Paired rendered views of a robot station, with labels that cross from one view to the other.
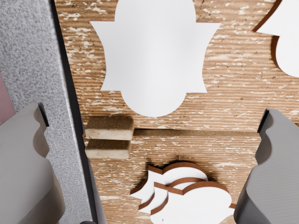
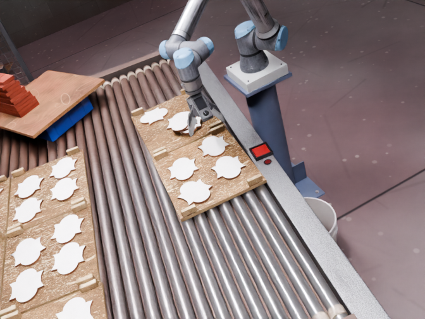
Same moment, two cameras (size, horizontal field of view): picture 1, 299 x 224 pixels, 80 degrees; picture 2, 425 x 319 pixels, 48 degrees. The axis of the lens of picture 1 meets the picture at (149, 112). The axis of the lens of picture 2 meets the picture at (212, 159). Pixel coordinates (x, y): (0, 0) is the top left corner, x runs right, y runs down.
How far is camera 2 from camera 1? 1.84 m
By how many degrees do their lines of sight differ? 20
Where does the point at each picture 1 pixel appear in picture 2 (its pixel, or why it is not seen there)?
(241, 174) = (170, 139)
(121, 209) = not seen: hidden behind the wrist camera
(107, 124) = (218, 130)
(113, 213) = not seen: hidden behind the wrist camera
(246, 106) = (184, 151)
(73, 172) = (226, 114)
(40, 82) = (242, 132)
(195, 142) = (191, 139)
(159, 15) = (215, 150)
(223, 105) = (191, 149)
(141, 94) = (212, 139)
